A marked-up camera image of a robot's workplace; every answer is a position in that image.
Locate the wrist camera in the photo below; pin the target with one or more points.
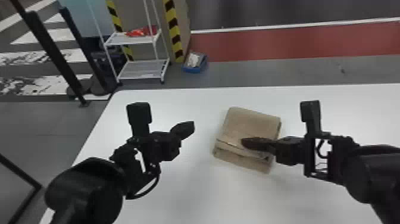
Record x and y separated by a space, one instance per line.
139 115
310 114

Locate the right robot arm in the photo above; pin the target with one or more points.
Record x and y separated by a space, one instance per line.
372 172

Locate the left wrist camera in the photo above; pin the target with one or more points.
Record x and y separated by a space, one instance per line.
139 115

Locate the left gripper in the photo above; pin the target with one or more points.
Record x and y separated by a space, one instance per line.
162 147

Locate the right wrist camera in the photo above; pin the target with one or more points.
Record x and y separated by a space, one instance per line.
310 114

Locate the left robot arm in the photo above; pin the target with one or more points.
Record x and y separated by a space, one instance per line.
87 190

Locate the beige towel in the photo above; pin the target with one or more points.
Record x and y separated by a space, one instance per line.
247 125

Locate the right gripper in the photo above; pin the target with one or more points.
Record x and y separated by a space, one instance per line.
290 151

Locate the red snack packet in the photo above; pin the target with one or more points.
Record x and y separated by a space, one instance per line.
139 32

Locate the blue basket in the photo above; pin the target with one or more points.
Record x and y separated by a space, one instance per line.
194 62

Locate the yellow black striped post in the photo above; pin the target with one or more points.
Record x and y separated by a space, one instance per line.
174 29
118 23

